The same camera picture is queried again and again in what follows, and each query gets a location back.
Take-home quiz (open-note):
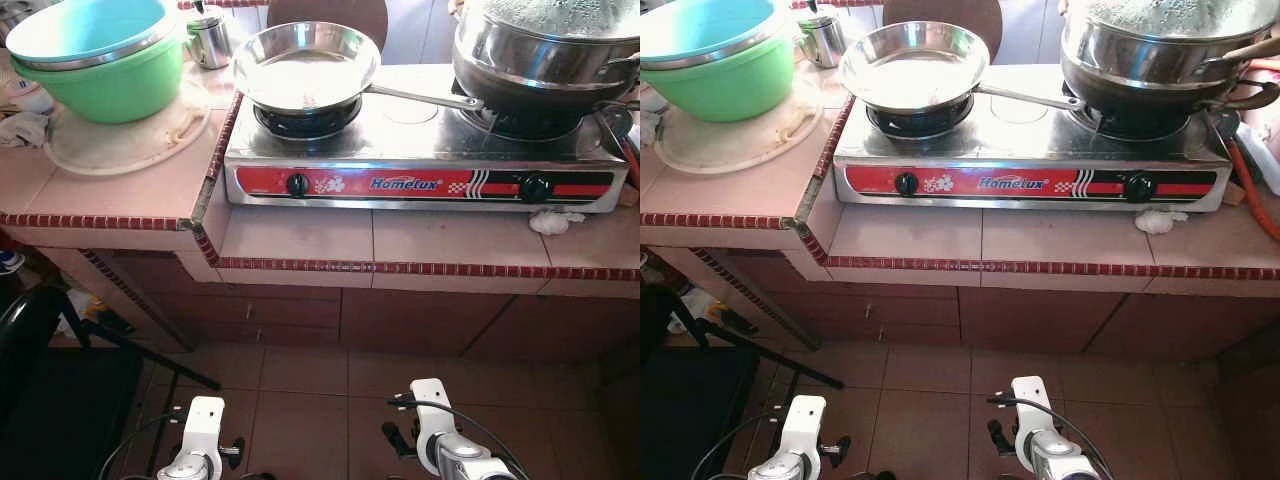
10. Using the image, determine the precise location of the black metal chair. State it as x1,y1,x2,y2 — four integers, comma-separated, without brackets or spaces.
640,285,846,480
0,285,223,480

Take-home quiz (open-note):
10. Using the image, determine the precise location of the white garlic bulb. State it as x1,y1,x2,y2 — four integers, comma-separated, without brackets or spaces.
528,208,586,237
1135,208,1191,236

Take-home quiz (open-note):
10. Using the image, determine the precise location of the steel two-burner gas stove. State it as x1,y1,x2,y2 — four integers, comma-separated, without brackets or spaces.
832,65,1236,213
222,65,633,213

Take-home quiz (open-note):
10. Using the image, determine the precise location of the white round plastic tray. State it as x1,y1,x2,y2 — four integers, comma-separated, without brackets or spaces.
655,80,826,176
45,75,213,178

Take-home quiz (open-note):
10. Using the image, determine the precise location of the black wok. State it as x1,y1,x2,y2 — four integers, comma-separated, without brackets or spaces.
1062,55,1280,113
455,65,640,116

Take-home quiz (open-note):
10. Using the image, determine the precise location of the green plastic basin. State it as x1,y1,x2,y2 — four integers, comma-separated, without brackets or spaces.
640,30,801,123
10,35,188,125

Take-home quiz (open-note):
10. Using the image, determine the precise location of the steel frying pan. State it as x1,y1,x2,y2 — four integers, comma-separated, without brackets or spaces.
838,20,1086,113
232,22,486,116

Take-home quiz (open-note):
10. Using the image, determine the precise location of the white crumpled cloth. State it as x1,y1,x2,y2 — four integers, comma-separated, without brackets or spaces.
0,110,51,149

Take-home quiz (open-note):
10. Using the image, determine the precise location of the small steel kettle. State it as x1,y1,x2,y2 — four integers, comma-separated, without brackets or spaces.
185,5,233,71
797,5,846,69

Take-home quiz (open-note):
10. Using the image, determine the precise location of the large steel pot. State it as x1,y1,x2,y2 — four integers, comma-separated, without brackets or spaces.
1060,0,1280,86
452,0,640,93

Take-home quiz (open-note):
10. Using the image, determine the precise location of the blue plastic basin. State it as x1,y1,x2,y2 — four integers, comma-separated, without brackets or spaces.
640,0,791,61
5,0,181,63

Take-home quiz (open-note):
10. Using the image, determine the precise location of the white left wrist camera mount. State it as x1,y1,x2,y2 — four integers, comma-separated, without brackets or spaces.
183,396,227,479
783,395,829,479

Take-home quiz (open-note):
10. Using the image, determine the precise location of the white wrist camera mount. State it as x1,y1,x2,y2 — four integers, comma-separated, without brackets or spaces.
783,395,829,479
1010,376,1061,469
183,396,227,479
409,378,459,471

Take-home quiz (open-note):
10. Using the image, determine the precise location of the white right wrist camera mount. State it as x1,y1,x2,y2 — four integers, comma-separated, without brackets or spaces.
409,378,459,471
1010,376,1061,469

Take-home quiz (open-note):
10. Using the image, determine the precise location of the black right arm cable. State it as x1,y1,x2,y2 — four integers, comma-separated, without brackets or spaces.
988,396,1116,480
388,398,531,480

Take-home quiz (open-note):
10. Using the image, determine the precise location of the orange gas hose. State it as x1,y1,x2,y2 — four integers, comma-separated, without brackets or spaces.
1225,135,1280,241
615,130,640,191

